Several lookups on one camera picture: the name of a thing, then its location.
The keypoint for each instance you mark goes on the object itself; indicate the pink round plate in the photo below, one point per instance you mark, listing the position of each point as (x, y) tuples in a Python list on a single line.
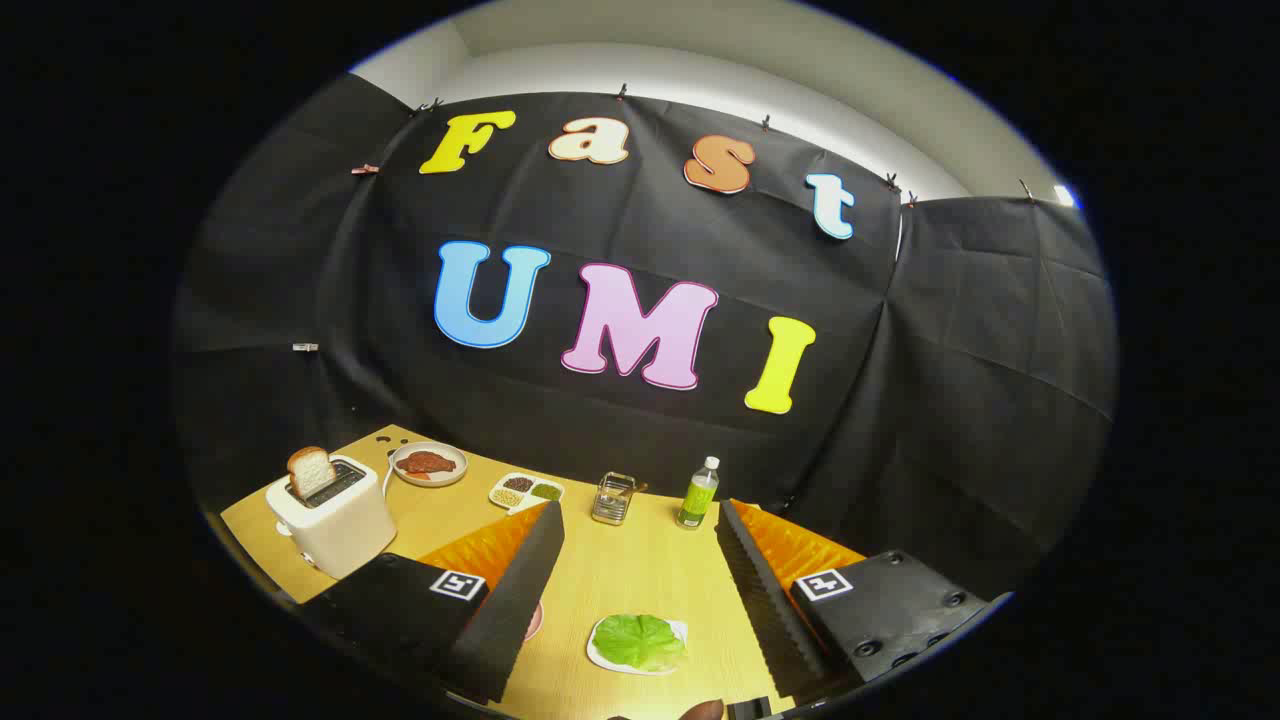
[(534, 622)]

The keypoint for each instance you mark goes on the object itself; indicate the heap of green beans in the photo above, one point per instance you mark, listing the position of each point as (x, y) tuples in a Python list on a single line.
[(545, 491)]

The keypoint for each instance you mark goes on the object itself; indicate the heap of yellow soybeans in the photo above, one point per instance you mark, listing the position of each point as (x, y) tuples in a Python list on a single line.
[(507, 497)]

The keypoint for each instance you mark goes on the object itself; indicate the black backdrop cloth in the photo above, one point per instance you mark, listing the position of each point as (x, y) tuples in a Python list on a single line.
[(650, 220)]

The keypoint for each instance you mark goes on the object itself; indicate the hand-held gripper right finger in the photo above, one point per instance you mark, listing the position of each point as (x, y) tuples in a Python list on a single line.
[(765, 600)]

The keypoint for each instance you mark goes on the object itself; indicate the heap of dark beans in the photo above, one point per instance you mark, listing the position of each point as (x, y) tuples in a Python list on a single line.
[(518, 483)]

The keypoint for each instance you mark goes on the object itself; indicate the white divided dish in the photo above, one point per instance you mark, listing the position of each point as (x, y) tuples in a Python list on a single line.
[(528, 507)]

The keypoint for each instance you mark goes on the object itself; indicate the grey round plate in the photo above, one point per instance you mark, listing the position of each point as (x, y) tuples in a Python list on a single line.
[(455, 470)]

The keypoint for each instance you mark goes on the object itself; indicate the green label plastic bottle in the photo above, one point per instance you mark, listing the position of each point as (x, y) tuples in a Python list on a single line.
[(697, 500)]

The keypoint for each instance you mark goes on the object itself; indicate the toasted bread slice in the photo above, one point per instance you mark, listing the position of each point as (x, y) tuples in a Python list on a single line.
[(312, 470)]

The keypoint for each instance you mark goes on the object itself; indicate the brown meat slice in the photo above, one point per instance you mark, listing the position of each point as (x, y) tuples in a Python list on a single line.
[(427, 462)]

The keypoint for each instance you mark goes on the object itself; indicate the green lettuce leaf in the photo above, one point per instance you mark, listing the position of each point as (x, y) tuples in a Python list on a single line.
[(640, 640)]

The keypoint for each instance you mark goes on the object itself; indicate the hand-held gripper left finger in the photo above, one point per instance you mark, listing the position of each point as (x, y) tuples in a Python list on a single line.
[(520, 590)]

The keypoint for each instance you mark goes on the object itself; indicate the white toaster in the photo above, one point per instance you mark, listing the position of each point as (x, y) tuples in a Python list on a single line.
[(340, 530)]

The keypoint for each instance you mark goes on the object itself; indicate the white square plate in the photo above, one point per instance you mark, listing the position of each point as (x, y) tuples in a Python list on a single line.
[(598, 662)]

